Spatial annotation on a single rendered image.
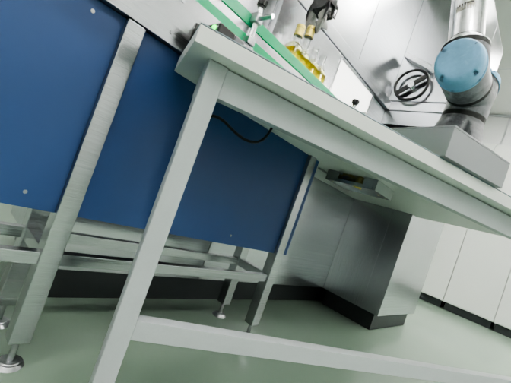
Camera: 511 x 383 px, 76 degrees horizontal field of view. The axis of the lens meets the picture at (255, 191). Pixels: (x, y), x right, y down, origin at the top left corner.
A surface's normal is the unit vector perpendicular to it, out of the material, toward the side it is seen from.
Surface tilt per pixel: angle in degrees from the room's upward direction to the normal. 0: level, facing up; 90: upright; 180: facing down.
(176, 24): 90
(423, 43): 90
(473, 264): 90
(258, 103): 90
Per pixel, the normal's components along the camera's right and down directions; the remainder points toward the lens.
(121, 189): 0.69, 0.23
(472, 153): 0.38, 0.11
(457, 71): -0.66, -0.14
